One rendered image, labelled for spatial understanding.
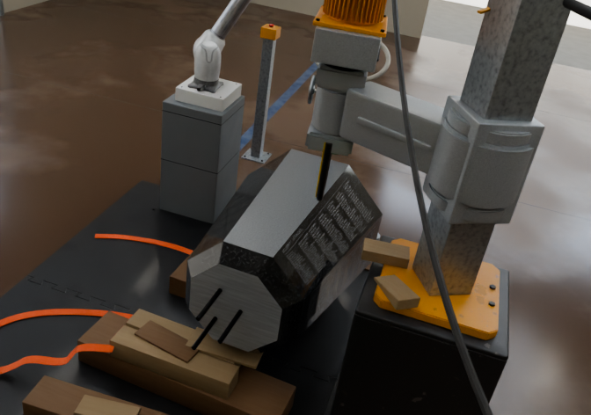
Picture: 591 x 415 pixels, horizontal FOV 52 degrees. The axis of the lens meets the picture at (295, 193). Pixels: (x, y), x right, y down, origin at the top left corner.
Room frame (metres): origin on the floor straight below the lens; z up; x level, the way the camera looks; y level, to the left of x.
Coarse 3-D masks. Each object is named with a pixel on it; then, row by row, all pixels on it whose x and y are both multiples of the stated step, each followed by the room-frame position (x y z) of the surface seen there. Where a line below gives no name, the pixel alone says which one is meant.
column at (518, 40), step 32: (512, 0) 2.03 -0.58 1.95; (544, 0) 2.01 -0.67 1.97; (480, 32) 2.15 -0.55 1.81; (512, 32) 1.98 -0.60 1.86; (544, 32) 2.02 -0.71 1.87; (480, 64) 2.09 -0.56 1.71; (512, 64) 1.99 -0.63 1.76; (544, 64) 2.03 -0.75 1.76; (480, 96) 2.04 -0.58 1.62; (512, 96) 2.00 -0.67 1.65; (448, 224) 2.00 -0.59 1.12; (480, 224) 2.02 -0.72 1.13; (416, 256) 2.15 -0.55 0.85; (448, 256) 1.99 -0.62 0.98; (480, 256) 2.03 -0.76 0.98; (448, 288) 2.00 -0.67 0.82
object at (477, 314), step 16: (400, 240) 2.36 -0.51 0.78; (384, 272) 2.10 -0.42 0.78; (400, 272) 2.12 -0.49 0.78; (480, 272) 2.21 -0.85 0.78; (496, 272) 2.23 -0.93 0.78; (416, 288) 2.02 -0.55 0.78; (480, 288) 2.09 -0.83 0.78; (496, 288) 2.11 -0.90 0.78; (384, 304) 1.91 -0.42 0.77; (432, 304) 1.93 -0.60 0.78; (464, 304) 1.97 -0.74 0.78; (480, 304) 1.98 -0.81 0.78; (496, 304) 2.00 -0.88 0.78; (432, 320) 1.86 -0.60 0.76; (448, 320) 1.85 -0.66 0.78; (464, 320) 1.87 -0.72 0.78; (480, 320) 1.88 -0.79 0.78; (496, 320) 1.90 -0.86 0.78; (480, 336) 1.82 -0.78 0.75
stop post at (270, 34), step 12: (264, 36) 4.47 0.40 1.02; (276, 36) 4.47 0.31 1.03; (264, 48) 4.48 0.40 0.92; (264, 60) 4.48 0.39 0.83; (264, 72) 4.48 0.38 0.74; (264, 84) 4.48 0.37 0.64; (264, 96) 4.47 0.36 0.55; (264, 108) 4.47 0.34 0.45; (264, 120) 4.48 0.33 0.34; (264, 132) 4.52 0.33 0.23; (252, 144) 4.49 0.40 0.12; (252, 156) 4.48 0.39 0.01; (264, 156) 4.52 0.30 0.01
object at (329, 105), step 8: (320, 88) 2.40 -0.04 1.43; (320, 96) 2.40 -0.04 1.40; (328, 96) 2.37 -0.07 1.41; (336, 96) 2.36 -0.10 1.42; (344, 96) 2.36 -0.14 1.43; (320, 104) 2.39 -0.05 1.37; (328, 104) 2.37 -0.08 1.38; (336, 104) 2.36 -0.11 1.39; (344, 104) 2.36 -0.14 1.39; (320, 112) 2.39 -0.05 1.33; (328, 112) 2.37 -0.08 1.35; (336, 112) 2.36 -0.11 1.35; (312, 120) 2.43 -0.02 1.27; (320, 120) 2.38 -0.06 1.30; (328, 120) 2.36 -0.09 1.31; (336, 120) 2.36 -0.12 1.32; (320, 128) 2.38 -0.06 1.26; (328, 128) 2.36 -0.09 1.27; (336, 128) 2.36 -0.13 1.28
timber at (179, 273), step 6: (192, 252) 2.89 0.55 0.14; (186, 258) 2.83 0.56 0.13; (186, 264) 2.78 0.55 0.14; (180, 270) 2.71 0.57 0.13; (174, 276) 2.65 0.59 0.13; (180, 276) 2.66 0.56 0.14; (174, 282) 2.64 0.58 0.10; (180, 282) 2.63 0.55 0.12; (174, 288) 2.64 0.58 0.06; (180, 288) 2.63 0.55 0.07; (174, 294) 2.64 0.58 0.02; (180, 294) 2.63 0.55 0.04
